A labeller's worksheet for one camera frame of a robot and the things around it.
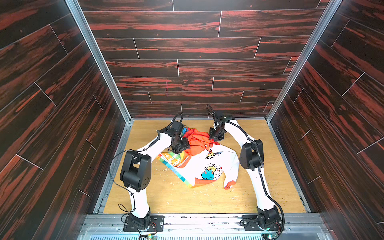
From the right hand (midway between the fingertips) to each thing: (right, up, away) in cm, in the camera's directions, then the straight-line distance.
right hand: (213, 137), depth 104 cm
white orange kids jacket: (-8, -14, -12) cm, 20 cm away
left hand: (-17, -6, -12) cm, 22 cm away
